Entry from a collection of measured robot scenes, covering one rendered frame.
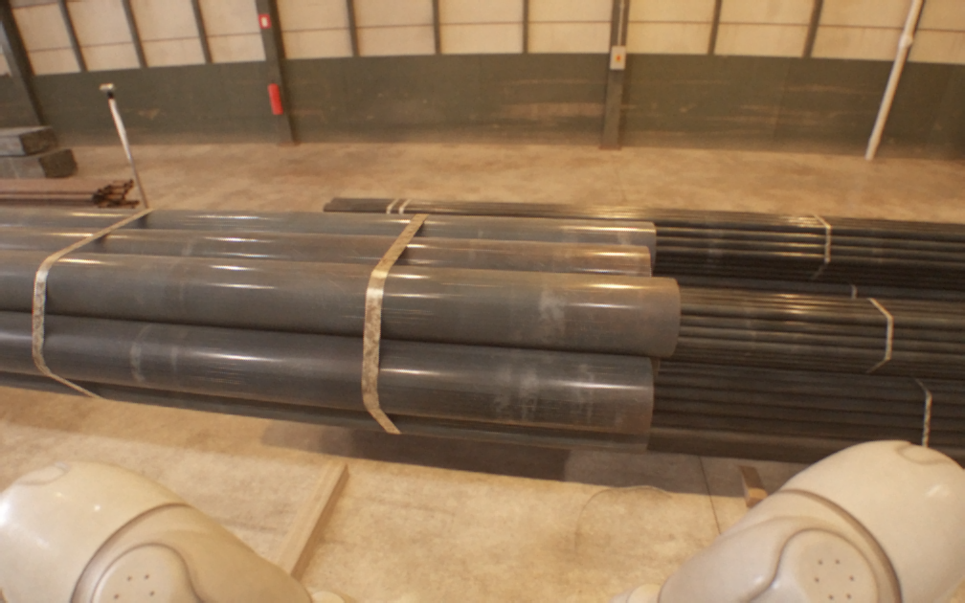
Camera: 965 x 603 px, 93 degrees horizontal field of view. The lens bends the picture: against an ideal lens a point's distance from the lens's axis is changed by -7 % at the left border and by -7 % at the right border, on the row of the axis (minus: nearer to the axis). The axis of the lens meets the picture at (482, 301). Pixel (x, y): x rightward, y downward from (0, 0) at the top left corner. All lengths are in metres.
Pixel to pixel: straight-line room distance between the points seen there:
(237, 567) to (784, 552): 0.40
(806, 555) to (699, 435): 2.04
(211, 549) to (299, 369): 0.67
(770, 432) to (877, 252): 1.05
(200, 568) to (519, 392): 0.66
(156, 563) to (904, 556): 0.56
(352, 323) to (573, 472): 1.72
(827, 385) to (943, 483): 2.05
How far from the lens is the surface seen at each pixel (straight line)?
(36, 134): 10.92
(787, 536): 0.44
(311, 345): 1.09
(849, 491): 0.53
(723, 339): 2.36
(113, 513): 0.53
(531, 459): 2.57
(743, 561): 0.44
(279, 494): 2.63
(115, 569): 0.45
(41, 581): 0.55
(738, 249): 2.71
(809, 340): 2.49
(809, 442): 2.63
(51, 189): 7.62
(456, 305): 0.96
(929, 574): 0.55
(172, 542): 0.45
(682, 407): 2.41
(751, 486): 2.65
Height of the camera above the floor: 1.89
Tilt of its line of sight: 30 degrees down
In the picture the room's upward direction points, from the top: 1 degrees counter-clockwise
